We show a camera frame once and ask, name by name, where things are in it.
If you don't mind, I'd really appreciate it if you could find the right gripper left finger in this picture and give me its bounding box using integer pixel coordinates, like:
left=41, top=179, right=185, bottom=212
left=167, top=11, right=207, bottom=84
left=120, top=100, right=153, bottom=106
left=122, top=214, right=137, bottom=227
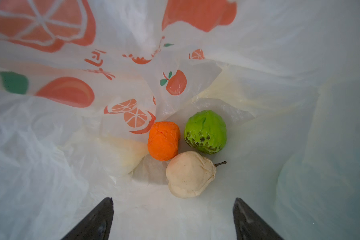
left=62, top=197, right=114, bottom=240

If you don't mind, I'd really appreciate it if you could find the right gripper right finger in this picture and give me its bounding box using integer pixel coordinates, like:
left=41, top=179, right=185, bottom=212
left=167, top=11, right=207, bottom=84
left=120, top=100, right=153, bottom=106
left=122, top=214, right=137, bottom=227
left=233, top=198, right=284, bottom=240

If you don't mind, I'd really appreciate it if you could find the beige pear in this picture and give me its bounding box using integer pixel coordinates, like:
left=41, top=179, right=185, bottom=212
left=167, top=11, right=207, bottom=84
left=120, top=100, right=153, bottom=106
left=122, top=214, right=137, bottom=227
left=166, top=151, right=227, bottom=199

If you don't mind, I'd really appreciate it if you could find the green guava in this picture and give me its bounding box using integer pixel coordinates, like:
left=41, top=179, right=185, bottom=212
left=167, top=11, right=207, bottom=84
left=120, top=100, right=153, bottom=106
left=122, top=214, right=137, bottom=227
left=184, top=110, right=228, bottom=155

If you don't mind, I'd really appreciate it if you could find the orange tangerine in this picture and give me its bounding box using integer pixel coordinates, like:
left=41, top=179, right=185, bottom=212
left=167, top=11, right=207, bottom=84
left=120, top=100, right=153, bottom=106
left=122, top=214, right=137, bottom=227
left=147, top=122, right=181, bottom=162

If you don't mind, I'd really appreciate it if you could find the cream plastic bag orange print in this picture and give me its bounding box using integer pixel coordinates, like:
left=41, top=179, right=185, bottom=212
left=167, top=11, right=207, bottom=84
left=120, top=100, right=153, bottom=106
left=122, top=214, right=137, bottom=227
left=0, top=1, right=360, bottom=240

